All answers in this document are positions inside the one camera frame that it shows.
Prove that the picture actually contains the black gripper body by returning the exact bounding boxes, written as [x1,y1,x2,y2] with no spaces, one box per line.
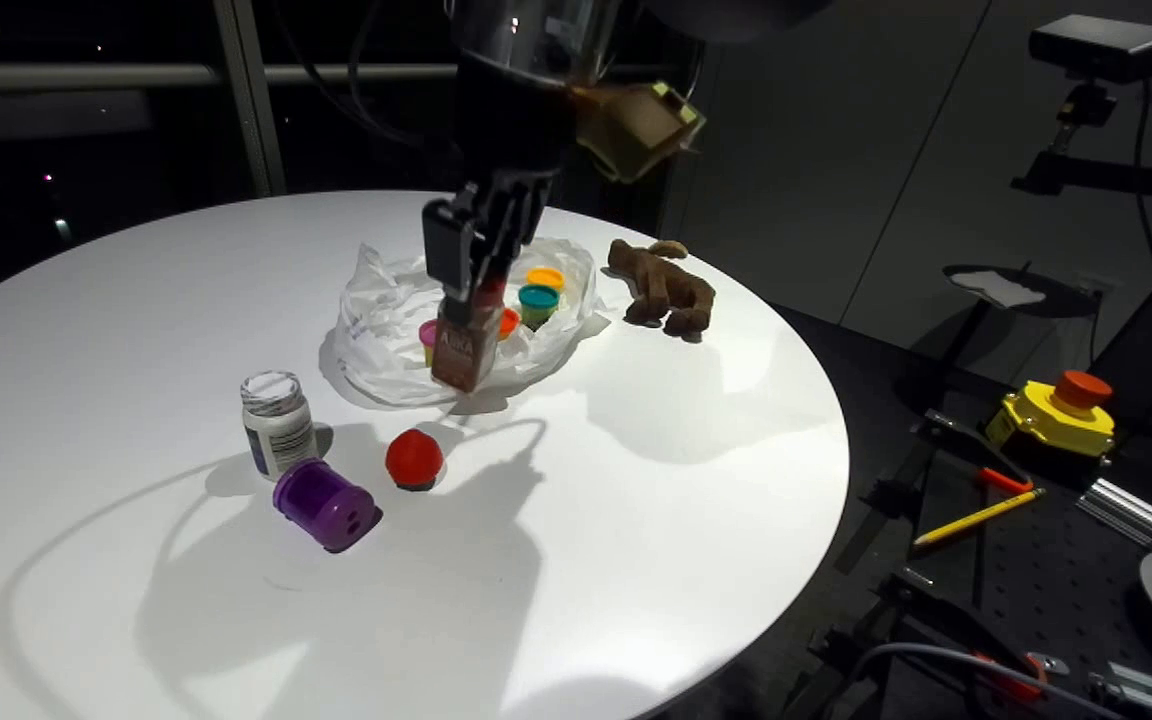
[456,173,551,260]

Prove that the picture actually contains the yellow lid dough tub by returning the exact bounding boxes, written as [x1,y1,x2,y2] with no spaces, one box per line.
[525,266,568,293]

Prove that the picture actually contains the teal lid dough tub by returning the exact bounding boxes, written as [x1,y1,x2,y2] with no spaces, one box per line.
[514,286,558,330]

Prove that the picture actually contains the red lid spice jar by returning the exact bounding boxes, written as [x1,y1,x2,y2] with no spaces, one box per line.
[432,302,497,391]

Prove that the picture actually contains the white lid small bottle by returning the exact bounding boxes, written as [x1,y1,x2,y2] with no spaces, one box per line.
[238,370,315,480]

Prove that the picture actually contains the orange lid dough tub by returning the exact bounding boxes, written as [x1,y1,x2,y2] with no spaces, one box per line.
[497,308,521,341]

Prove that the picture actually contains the pink lid dough tub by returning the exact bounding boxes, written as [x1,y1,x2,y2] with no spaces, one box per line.
[417,319,438,370]

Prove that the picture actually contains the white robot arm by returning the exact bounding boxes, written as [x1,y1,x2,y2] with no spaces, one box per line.
[425,0,828,319]

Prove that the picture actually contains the white plastic bag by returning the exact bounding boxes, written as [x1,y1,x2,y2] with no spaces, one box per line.
[323,238,607,407]

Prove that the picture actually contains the brown plush toy animal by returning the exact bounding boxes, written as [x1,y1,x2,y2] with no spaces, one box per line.
[607,240,717,341]

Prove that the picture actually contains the red plastic ball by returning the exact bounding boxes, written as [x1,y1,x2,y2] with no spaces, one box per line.
[384,428,445,491]

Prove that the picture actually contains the metal window railing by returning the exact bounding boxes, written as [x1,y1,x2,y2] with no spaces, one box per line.
[0,0,456,196]

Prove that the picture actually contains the purple plastic container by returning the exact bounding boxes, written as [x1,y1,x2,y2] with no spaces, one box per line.
[273,459,384,552]

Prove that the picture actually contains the yellow pencil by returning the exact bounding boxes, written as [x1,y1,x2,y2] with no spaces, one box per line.
[913,489,1045,548]

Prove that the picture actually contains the yellow red emergency stop button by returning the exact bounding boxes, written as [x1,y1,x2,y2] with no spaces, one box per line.
[985,370,1115,459]

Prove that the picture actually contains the yellow wrist camera box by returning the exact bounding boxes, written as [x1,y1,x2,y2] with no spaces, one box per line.
[575,79,706,183]

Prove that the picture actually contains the orange handled tool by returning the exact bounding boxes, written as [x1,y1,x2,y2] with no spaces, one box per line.
[915,412,1032,491]

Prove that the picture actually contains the grey floor cable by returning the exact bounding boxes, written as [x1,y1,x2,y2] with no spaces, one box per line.
[850,638,1141,720]

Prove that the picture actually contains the black camera on stand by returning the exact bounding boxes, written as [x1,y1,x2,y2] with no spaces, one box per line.
[1017,13,1152,196]

